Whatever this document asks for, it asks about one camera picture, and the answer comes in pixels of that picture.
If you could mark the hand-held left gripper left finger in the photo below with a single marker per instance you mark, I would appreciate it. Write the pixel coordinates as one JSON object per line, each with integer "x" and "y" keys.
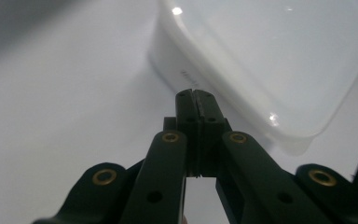
{"x": 167, "y": 174}

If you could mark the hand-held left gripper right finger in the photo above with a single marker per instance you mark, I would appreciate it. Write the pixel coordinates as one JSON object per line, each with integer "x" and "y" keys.
{"x": 245, "y": 174}

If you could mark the white plastic container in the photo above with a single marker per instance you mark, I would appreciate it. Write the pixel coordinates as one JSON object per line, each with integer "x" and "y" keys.
{"x": 276, "y": 62}

